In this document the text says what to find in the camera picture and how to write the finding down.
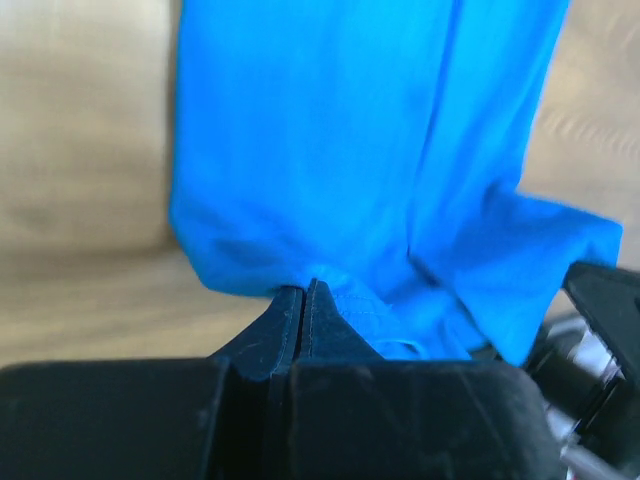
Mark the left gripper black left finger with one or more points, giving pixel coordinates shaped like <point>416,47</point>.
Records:
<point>270,342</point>

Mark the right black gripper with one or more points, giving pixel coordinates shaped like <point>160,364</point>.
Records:
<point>572,411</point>

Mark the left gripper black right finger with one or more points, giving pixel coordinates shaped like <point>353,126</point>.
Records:
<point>324,335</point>

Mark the blue t shirt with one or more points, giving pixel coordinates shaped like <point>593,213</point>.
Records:
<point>377,146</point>

